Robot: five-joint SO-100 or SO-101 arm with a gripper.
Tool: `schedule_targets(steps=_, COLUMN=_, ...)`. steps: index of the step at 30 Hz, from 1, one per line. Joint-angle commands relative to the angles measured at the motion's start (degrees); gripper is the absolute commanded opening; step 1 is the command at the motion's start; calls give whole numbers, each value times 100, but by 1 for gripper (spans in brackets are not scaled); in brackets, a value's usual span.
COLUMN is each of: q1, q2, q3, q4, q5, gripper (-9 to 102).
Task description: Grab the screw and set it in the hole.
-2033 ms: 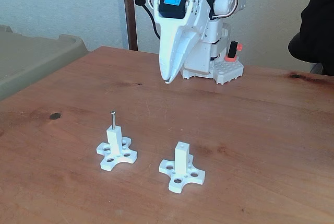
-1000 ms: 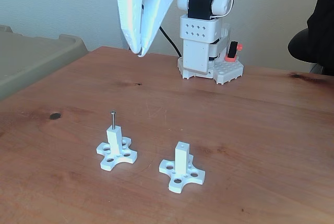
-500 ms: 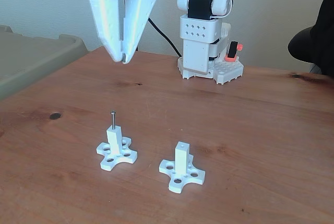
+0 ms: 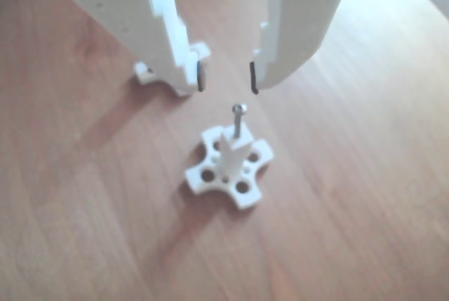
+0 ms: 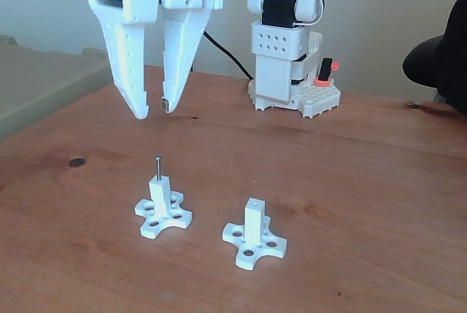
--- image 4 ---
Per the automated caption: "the small metal screw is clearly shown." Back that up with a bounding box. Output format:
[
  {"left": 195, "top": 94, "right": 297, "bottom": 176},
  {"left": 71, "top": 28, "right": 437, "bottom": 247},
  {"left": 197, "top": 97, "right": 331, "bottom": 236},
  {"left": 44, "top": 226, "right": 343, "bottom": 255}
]
[{"left": 231, "top": 103, "right": 248, "bottom": 139}]

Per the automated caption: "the white cross-base post stand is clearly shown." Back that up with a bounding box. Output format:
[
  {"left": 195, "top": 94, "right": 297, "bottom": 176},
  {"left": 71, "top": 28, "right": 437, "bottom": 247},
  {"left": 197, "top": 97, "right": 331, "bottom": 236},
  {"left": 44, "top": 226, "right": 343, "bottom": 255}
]
[
  {"left": 185, "top": 123, "right": 275, "bottom": 210},
  {"left": 134, "top": 62, "right": 156, "bottom": 85}
]

